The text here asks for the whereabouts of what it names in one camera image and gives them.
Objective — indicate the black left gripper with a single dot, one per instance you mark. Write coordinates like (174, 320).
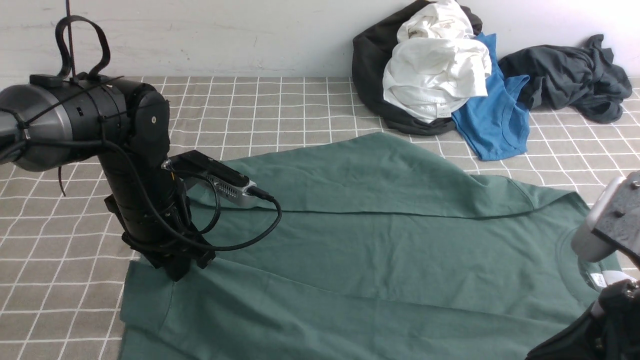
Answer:
(174, 257)

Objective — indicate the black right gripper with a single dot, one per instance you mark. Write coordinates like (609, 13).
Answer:
(608, 330)

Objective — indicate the green long-sleeved shirt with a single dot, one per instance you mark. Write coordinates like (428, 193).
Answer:
(385, 251)

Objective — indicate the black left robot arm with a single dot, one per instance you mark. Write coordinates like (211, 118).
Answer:
(50, 123)

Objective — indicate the dark grey crumpled shirt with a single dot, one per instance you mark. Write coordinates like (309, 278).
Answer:
(584, 78)

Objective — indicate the white crumpled shirt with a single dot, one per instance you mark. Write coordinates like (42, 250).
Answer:
(437, 64)

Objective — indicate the grey checked tablecloth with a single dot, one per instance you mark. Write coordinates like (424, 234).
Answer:
(63, 263)

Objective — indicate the blue tank top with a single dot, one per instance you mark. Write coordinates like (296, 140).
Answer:
(496, 126)

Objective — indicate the black garment under pile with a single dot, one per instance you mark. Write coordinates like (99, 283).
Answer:
(372, 49)

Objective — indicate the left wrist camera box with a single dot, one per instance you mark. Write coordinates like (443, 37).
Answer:
(197, 169)

